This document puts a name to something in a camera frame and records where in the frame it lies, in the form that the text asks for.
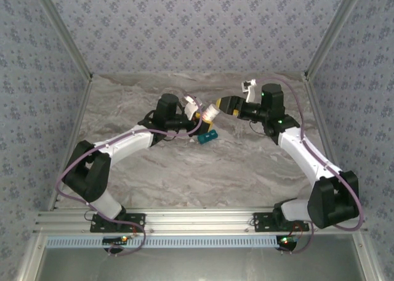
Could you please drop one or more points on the teal pill organizer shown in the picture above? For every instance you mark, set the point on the teal pill organizer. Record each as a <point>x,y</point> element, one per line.
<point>208,136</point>

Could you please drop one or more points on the white pill bottle orange label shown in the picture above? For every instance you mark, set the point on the white pill bottle orange label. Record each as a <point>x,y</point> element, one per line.
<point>210,112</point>

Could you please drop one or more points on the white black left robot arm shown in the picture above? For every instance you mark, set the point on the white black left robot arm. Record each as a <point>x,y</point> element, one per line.
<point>123,142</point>

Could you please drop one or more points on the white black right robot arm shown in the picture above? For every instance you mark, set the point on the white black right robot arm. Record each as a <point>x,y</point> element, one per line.
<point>301,154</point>

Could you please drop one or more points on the grey metal sheet panel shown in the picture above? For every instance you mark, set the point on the grey metal sheet panel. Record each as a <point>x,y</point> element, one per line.
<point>197,265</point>

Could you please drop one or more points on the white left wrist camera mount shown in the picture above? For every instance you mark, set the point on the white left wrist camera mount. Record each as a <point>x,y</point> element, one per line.
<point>191,107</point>

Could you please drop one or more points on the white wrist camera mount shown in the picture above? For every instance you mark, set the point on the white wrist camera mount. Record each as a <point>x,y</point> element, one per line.
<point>191,107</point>
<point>250,90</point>

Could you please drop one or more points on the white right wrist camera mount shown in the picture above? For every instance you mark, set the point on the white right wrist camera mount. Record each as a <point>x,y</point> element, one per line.
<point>250,90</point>

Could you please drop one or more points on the aluminium table side rail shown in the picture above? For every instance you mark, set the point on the aluminium table side rail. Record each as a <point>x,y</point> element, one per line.
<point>317,108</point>
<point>77,124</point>

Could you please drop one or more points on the aluminium front rail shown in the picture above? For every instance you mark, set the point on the aluminium front rail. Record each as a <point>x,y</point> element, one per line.
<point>197,221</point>

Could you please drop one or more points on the aluminium rear frame post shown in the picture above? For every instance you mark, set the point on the aluminium rear frame post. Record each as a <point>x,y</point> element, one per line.
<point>66,31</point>
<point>332,31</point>

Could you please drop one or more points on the aluminium frame post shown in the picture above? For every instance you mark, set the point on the aluminium frame post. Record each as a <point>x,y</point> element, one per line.
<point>30,259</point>
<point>366,259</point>
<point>332,31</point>
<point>66,31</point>

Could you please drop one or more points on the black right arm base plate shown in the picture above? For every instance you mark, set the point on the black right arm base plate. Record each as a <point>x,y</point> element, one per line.
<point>261,221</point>

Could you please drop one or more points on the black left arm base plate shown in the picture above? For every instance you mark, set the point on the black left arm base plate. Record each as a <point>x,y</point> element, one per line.
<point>138,217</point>

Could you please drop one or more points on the aluminium lower frame post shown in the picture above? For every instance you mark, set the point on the aluminium lower frame post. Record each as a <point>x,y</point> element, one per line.
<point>366,259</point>
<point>30,259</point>

